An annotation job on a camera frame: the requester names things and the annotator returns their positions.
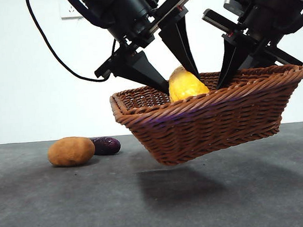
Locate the yellow corn cob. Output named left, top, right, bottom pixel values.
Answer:
left=167, top=64, right=211, bottom=103

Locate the brown wicker basket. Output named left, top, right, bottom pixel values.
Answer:
left=108, top=63, right=303, bottom=171

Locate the purple eggplant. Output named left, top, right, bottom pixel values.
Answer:
left=90, top=135, right=122, bottom=157

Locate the brown potato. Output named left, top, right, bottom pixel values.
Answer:
left=46, top=135, right=97, bottom=168

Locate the white wall socket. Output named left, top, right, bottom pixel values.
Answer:
left=59, top=0, right=85, bottom=21

